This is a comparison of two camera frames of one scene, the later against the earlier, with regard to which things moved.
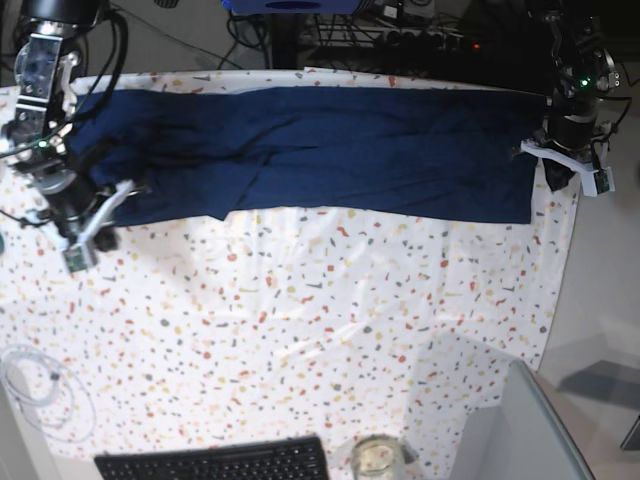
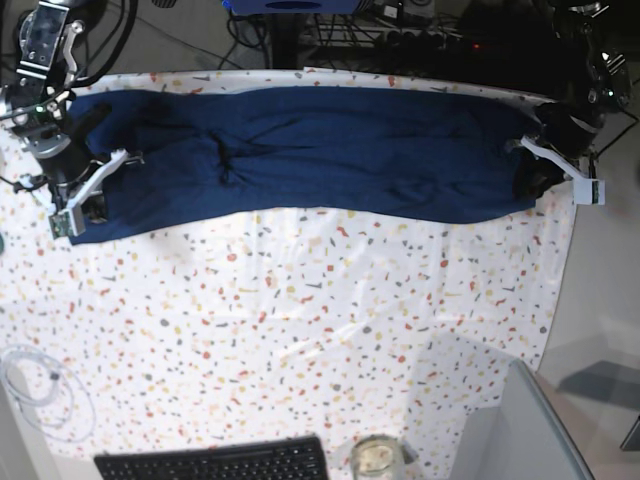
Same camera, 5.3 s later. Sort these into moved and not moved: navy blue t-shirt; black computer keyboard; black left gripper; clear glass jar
Moved: black left gripper
Not moved: clear glass jar; black computer keyboard; navy blue t-shirt
